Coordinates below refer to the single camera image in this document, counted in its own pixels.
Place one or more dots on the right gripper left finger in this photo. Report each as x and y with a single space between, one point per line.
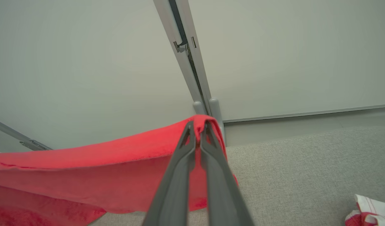
176 188

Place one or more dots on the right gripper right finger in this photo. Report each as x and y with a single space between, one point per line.
220 188

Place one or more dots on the red white jersey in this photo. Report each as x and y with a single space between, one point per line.
85 175

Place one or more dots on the red shorts white hem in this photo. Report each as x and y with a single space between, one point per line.
371 210

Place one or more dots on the grey baseboard strip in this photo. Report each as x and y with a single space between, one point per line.
305 113

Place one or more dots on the grey partition post twin feet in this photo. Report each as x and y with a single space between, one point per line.
187 56

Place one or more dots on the grey partition post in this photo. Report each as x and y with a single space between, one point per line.
19 136

